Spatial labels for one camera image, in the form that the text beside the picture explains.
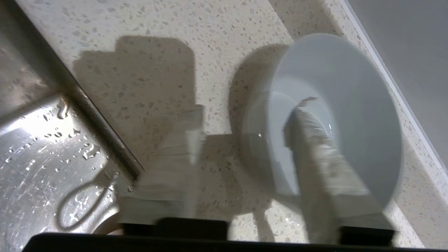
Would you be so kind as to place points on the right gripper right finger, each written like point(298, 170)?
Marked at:
point(329, 182)

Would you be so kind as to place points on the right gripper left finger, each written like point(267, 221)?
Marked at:
point(168, 175)

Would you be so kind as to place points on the pale blue bowl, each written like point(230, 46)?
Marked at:
point(357, 80)

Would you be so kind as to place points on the stainless steel sink basin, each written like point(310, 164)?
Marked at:
point(31, 168)

